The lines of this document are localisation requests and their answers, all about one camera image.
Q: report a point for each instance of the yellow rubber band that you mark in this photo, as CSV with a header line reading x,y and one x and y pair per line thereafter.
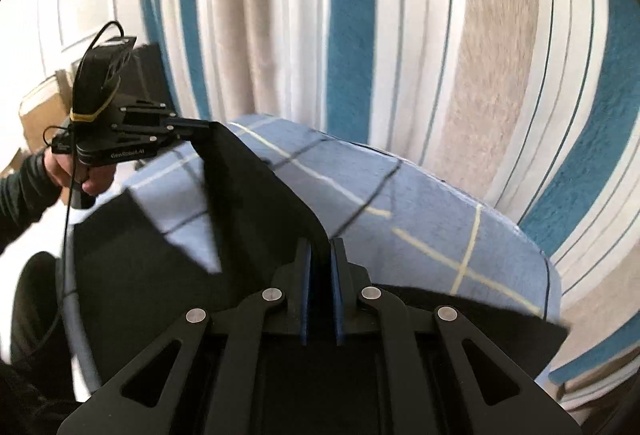
x,y
87,117

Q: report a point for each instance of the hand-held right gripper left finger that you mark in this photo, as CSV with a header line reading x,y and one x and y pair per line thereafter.
x,y
304,291

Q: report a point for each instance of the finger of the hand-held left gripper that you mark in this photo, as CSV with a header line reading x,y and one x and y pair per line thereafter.
x,y
145,131
150,106

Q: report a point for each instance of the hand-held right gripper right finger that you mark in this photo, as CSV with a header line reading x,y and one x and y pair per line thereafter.
x,y
339,291

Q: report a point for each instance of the person's left forearm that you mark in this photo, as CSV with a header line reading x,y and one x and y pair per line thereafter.
x,y
22,200

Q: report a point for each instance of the black pants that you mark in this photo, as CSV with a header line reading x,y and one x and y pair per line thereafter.
x,y
260,225

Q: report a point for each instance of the person's dark clothing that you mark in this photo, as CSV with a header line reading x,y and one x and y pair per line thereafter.
x,y
30,310

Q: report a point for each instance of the person's left hand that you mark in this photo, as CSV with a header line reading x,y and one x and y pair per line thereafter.
x,y
95,180

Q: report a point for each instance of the cardboard box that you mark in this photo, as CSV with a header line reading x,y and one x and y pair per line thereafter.
x,y
40,110

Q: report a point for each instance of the blue checked blanket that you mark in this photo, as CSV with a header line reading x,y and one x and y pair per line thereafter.
x,y
425,225

